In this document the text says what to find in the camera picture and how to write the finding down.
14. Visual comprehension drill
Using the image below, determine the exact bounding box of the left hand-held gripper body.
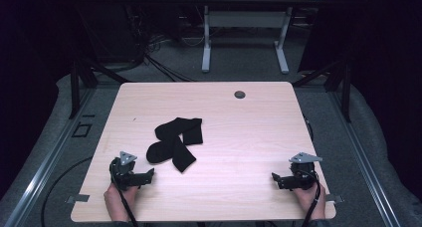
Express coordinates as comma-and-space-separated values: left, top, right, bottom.
108, 150, 138, 191

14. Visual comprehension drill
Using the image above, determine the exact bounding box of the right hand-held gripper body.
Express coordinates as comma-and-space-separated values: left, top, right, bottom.
288, 151, 323, 191

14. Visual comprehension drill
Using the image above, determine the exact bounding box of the black sock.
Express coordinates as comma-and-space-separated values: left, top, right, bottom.
145, 136, 198, 174
154, 116, 204, 146

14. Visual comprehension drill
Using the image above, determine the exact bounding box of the person's left hand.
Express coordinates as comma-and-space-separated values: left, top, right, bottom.
103, 182, 139, 222

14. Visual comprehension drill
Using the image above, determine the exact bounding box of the person's right hand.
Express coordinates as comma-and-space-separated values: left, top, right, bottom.
293, 183, 327, 221

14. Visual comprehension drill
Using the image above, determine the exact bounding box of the black metal stand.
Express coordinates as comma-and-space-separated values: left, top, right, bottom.
68, 58, 131, 120
291, 58, 353, 123

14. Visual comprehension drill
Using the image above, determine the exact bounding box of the black curtain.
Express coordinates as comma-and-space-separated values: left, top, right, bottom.
0, 0, 78, 199
298, 0, 422, 202

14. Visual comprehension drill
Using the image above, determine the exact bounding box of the white desk with metal legs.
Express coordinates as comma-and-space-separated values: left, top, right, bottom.
182, 0, 326, 75

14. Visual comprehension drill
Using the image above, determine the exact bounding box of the right hand-held gripper black cable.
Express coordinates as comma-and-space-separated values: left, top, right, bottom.
298, 168, 321, 227

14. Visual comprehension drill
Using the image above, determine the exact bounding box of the hand-held gripper black cable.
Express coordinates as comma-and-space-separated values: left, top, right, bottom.
110, 158, 139, 227
298, 168, 321, 227

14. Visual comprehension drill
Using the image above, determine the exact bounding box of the left hand-held gripper black cable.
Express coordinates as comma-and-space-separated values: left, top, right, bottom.
110, 158, 139, 227

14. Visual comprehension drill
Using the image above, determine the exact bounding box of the grey metal table bracket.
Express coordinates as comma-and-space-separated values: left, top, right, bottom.
65, 193, 91, 205
325, 193, 345, 205

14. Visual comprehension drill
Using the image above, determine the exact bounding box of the black cable beside table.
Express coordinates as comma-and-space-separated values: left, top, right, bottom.
302, 113, 315, 142

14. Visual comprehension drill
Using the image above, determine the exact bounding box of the aluminium floor rail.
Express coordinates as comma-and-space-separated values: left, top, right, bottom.
327, 90, 403, 227
2, 87, 98, 227

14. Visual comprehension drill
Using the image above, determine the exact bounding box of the black floor cable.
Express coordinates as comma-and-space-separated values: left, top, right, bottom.
40, 155, 95, 227

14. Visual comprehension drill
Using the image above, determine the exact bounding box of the bundle of dark cables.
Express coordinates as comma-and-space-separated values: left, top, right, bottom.
124, 1, 197, 84

